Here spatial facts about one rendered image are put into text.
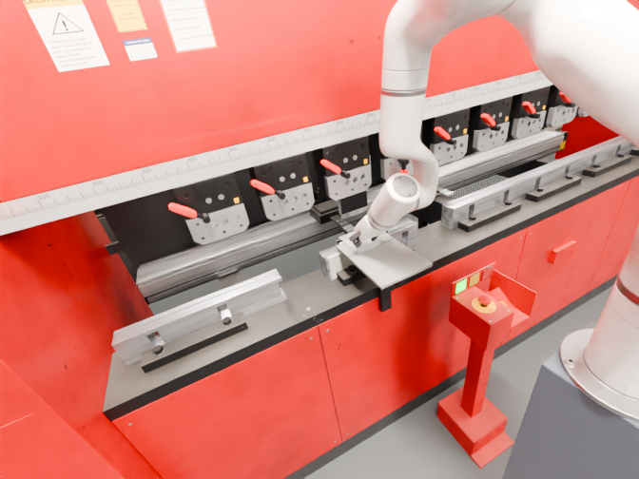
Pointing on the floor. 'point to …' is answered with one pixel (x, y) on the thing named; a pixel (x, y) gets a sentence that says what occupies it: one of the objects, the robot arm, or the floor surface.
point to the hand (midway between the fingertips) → (364, 239)
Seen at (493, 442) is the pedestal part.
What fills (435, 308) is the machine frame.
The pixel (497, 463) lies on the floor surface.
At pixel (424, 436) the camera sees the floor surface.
